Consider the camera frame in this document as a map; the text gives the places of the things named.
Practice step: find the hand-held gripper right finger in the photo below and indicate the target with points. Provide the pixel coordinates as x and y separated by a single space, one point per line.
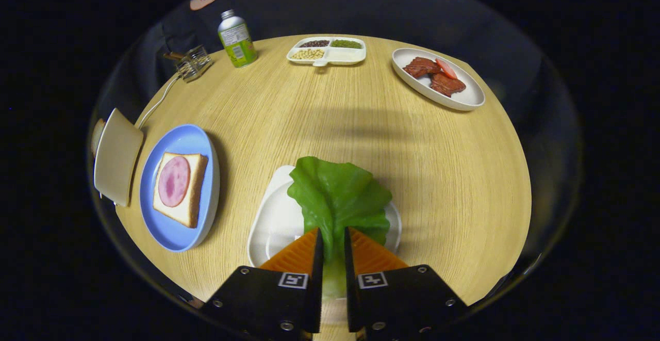
402 299

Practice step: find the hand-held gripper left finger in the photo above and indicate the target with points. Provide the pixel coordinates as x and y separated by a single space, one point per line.
268 299

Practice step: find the green lettuce leaf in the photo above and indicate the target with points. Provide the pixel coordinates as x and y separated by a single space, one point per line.
335 196

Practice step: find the white square plate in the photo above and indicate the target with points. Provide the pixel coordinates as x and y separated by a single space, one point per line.
276 227

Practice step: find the blue plate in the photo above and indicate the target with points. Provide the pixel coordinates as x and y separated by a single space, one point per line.
178 235

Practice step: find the white bread slice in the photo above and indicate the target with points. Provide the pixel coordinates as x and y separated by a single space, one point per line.
197 176

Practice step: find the pink ham slice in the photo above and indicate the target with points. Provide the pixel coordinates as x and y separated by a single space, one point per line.
174 181

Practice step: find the white toaster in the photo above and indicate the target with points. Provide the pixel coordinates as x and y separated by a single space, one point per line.
117 158

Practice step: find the white oval meat plate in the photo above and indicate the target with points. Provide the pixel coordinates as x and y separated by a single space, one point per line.
466 96

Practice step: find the brown meat slice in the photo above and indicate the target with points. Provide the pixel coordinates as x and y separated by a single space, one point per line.
447 85
420 67

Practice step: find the red meat slice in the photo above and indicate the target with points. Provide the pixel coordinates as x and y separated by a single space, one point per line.
446 68

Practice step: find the yellow soybean pile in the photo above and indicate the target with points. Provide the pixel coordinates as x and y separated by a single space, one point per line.
307 53

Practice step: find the white divided dish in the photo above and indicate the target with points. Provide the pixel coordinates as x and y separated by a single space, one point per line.
345 55

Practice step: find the green label metal bottle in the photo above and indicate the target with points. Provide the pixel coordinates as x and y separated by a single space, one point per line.
238 42

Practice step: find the dark red bean pile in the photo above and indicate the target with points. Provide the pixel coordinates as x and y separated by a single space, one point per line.
314 43

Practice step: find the green bean pile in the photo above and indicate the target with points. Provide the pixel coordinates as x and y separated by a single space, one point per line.
346 44

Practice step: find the black backdrop cloth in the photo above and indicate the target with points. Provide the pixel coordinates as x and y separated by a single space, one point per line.
361 5

